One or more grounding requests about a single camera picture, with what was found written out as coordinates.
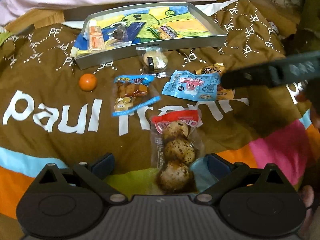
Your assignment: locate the brown paul frank blanket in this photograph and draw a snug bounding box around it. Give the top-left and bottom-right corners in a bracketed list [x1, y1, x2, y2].
[0, 0, 320, 221]

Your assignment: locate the clear round pastry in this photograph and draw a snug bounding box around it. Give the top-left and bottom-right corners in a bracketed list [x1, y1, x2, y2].
[136, 46, 168, 77]

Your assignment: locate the person's right hand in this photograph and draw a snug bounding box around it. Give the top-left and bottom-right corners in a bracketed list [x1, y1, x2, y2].
[294, 80, 320, 230]

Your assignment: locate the gold brown snack packet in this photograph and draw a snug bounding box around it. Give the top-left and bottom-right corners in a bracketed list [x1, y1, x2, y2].
[195, 63, 235, 101]

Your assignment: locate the grey tray with dinosaur picture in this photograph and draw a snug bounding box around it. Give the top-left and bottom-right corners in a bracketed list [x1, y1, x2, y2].
[71, 2, 227, 70]

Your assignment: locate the dark blue snack packet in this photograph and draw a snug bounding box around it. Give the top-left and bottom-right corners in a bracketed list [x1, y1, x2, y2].
[110, 22, 146, 48]

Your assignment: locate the light blue pig snack packet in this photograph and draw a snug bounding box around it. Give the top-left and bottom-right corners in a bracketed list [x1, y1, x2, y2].
[162, 70, 220, 101]

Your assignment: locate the blue sausage snack packet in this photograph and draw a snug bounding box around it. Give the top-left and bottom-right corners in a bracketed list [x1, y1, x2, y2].
[112, 75, 161, 117]

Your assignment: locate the green yellow biscuit packet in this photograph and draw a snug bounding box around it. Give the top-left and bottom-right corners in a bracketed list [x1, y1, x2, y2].
[148, 25, 181, 40]

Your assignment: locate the small orange mandarin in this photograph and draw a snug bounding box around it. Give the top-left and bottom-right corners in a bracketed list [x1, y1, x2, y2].
[78, 74, 98, 92]

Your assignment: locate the red quail egg packet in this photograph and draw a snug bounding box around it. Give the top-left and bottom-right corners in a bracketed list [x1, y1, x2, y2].
[150, 108, 204, 194]

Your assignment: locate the orange white cracker packet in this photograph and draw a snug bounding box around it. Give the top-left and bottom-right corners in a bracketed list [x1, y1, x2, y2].
[88, 26, 105, 53]

